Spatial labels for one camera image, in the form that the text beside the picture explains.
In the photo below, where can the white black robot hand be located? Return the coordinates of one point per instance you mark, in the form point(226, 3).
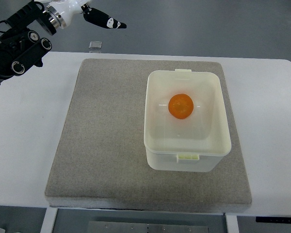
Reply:
point(61, 13)

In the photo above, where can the orange fruit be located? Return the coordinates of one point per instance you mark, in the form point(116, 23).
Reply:
point(180, 106)

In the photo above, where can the cream plastic box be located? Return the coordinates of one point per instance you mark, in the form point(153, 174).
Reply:
point(196, 143)

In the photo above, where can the small clear square floor plate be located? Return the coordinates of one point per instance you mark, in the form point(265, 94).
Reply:
point(95, 45)

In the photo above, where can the grey foam mat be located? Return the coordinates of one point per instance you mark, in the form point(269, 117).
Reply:
point(100, 161)

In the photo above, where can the white table leg left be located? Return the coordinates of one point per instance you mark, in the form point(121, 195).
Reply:
point(49, 220)

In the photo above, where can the white table leg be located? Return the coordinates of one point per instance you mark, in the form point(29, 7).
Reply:
point(49, 220)
point(232, 224)

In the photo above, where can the white table leg right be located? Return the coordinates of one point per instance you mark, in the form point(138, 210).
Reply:
point(232, 224)

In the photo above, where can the black control panel strip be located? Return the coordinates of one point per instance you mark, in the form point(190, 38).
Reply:
point(267, 219)

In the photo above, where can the grey metal base plate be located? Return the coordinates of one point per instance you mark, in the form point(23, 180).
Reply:
point(126, 227)

